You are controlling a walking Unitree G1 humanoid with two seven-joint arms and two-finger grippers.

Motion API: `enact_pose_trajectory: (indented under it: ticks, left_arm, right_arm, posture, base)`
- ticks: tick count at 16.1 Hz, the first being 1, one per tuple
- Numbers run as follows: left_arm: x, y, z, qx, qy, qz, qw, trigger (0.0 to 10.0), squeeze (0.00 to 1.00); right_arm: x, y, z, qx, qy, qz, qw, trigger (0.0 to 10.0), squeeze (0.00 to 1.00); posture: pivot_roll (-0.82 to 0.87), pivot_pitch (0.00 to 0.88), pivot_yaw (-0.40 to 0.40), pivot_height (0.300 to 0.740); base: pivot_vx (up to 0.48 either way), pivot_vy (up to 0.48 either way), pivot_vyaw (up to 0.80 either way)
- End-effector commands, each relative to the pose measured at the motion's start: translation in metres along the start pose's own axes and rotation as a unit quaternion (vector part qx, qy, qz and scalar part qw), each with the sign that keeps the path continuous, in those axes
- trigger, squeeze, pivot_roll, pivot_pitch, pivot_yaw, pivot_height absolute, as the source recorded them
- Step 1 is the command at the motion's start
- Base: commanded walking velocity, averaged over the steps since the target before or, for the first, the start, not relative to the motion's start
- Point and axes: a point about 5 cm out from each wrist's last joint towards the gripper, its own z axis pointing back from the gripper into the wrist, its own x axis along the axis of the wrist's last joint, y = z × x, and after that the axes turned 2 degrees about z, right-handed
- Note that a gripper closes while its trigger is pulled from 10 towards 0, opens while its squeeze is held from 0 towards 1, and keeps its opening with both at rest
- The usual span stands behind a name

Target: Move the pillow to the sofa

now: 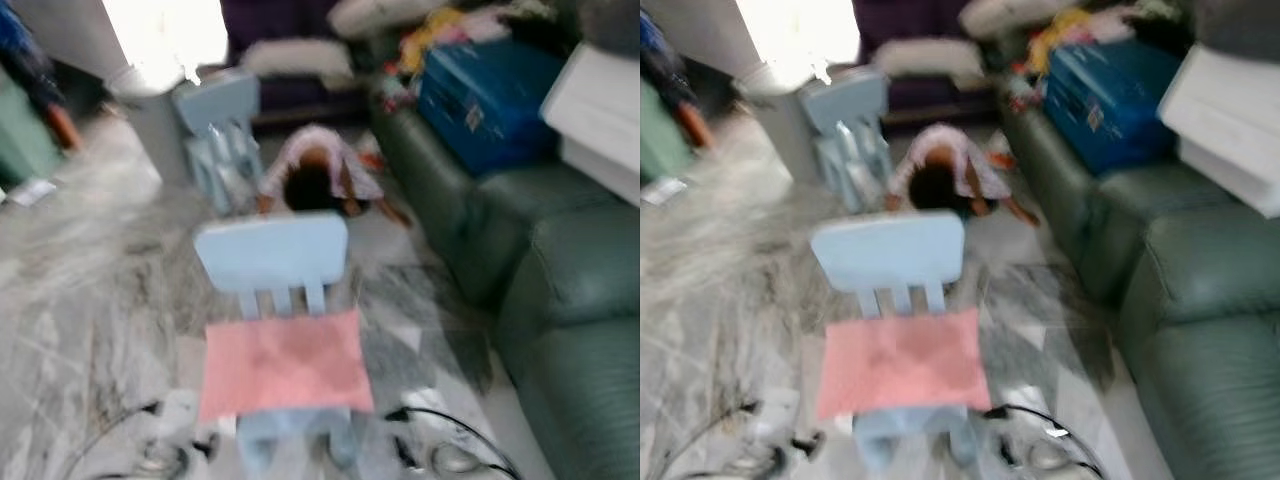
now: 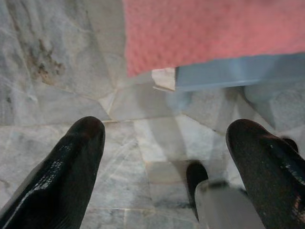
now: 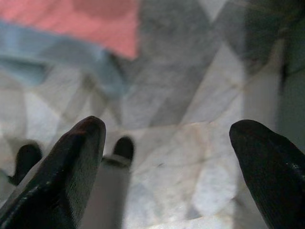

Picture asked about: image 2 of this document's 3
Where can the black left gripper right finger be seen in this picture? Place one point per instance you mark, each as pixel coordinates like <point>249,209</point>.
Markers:
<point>267,171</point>

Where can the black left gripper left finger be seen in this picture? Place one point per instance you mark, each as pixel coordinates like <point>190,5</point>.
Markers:
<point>62,176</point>

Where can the pink fluffy pillow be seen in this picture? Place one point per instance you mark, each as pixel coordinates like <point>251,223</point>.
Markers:
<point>195,31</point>

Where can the silver robot left leg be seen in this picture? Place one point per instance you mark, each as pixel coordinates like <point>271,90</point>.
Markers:
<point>221,207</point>

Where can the black robot left foot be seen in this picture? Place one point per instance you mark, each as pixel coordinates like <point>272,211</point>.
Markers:
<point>196,174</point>

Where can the grey-blue bench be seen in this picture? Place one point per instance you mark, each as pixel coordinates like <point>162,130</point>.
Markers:
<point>233,71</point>

